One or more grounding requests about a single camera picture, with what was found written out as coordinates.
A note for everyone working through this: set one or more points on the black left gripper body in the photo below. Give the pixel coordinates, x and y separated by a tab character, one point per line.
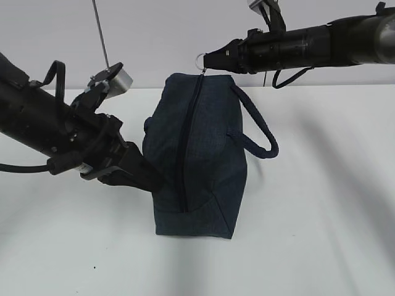
96	145

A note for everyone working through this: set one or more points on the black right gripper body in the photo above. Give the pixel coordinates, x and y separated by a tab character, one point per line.
258	52

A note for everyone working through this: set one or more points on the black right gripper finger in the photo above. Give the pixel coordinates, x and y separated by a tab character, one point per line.
224	67
226	56

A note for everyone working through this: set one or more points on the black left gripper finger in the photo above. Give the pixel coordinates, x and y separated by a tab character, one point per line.
121	179
137	167

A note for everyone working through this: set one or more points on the dark navy fabric lunch bag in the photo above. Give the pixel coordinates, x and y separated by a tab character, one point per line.
197	139

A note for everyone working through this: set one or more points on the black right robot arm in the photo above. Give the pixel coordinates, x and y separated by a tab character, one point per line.
345	42

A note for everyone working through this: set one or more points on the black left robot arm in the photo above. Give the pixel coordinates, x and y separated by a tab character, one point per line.
32	112

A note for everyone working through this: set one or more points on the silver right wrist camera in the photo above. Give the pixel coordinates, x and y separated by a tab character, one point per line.
271	13

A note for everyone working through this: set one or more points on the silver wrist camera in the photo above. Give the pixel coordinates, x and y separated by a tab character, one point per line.
116	81
271	13

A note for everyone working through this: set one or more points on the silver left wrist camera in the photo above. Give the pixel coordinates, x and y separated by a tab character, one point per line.
116	81

